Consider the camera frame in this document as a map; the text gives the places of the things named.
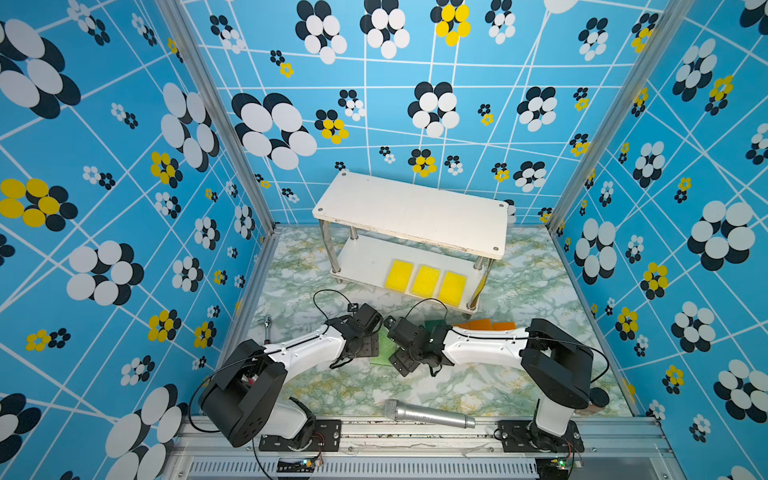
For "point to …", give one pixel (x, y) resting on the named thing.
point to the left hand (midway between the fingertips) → (362, 346)
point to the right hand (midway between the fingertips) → (406, 349)
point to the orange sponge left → (475, 324)
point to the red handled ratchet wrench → (267, 322)
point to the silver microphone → (406, 411)
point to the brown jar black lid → (598, 399)
